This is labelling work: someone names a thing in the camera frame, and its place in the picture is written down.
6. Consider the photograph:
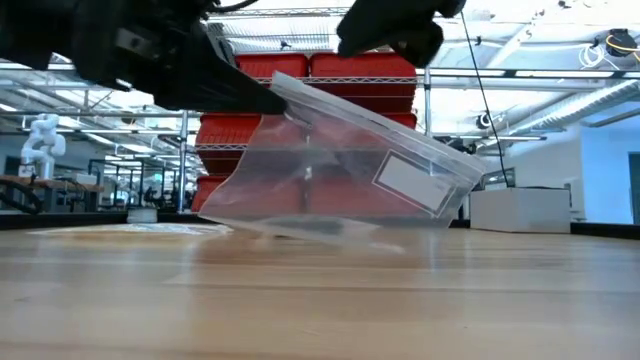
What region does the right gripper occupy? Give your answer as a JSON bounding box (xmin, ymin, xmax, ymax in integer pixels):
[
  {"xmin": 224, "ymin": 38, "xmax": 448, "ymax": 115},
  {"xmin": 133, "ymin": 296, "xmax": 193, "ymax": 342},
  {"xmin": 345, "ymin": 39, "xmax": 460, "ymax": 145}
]
[{"xmin": 335, "ymin": 0, "xmax": 467, "ymax": 69}]

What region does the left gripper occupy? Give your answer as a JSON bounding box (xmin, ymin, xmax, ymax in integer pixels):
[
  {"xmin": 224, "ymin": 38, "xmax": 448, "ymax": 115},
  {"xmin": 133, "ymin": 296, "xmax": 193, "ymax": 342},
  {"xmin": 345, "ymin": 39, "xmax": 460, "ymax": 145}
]
[{"xmin": 69, "ymin": 0, "xmax": 289, "ymax": 115}]

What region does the black rubber band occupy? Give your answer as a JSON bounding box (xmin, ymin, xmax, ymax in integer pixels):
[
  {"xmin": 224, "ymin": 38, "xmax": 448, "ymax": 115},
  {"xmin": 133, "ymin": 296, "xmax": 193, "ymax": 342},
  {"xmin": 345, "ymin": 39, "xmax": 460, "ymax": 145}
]
[{"xmin": 272, "ymin": 217, "xmax": 347, "ymax": 235}]

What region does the black monitor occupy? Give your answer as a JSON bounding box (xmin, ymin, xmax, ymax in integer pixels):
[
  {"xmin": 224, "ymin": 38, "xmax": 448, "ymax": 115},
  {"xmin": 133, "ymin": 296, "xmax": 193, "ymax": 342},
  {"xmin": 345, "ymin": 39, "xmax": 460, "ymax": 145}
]
[{"xmin": 432, "ymin": 134, "xmax": 476, "ymax": 156}]

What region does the white tape roll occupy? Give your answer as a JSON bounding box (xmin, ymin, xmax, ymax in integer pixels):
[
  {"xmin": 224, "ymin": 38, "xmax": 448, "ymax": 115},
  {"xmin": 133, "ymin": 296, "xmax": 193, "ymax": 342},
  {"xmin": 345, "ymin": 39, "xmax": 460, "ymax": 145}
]
[{"xmin": 126, "ymin": 207, "xmax": 159, "ymax": 225}]

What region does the wooden workbench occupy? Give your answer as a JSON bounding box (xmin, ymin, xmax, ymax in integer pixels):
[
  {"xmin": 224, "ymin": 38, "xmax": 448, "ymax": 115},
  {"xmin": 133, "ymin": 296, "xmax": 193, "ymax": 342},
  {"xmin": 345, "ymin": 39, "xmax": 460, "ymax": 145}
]
[{"xmin": 0, "ymin": 174, "xmax": 105, "ymax": 214}]

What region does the white box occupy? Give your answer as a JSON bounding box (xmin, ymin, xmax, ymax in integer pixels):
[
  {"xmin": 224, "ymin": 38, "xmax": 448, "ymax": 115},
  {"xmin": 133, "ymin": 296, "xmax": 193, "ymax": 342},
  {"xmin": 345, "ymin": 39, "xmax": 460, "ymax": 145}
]
[{"xmin": 469, "ymin": 187, "xmax": 572, "ymax": 234}]

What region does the dark door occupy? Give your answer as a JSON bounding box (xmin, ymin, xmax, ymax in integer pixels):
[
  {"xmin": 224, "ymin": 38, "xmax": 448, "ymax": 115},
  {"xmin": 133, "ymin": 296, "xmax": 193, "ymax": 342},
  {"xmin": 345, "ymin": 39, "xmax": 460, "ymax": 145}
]
[{"xmin": 628, "ymin": 151, "xmax": 640, "ymax": 225}]

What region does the chrome wire shelf cart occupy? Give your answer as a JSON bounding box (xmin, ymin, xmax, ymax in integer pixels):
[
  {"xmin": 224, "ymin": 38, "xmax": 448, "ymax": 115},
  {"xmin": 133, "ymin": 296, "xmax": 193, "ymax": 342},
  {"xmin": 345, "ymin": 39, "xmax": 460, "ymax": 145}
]
[{"xmin": 177, "ymin": 4, "xmax": 436, "ymax": 221}]

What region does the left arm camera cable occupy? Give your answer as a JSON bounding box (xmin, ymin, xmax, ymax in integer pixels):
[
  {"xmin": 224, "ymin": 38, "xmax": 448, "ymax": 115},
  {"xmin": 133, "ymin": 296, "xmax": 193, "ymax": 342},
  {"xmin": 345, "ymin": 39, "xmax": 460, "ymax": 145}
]
[{"xmin": 207, "ymin": 0, "xmax": 261, "ymax": 14}]

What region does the black workstation frame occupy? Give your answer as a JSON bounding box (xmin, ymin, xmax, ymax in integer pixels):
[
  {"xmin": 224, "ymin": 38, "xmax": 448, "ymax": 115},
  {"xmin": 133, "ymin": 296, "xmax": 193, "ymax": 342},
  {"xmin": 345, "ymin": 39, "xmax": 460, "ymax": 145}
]
[{"xmin": 87, "ymin": 157, "xmax": 194, "ymax": 211}]

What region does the thin black cable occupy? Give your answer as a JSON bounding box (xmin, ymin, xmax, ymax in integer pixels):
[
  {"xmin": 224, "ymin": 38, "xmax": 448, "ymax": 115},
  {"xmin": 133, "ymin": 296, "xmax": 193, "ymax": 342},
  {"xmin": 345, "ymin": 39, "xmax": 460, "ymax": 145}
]
[{"xmin": 458, "ymin": 12, "xmax": 511, "ymax": 190}]

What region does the white cable coil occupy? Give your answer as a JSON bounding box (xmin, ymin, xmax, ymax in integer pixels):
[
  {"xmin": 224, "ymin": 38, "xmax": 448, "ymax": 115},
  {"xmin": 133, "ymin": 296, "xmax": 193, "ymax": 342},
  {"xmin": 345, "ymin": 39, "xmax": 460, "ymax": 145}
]
[{"xmin": 578, "ymin": 43, "xmax": 607, "ymax": 70}]

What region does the white ventilation duct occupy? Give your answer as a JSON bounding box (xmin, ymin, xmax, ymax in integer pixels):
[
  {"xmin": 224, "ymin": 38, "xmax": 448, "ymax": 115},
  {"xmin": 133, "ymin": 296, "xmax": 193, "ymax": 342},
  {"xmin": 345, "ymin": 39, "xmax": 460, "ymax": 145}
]
[{"xmin": 514, "ymin": 79, "xmax": 640, "ymax": 136}]

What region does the black cable reel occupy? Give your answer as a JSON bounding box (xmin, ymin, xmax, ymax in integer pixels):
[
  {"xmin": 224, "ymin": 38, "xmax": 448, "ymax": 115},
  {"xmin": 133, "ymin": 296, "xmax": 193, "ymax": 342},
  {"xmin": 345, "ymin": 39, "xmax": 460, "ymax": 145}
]
[{"xmin": 603, "ymin": 27, "xmax": 640, "ymax": 60}]

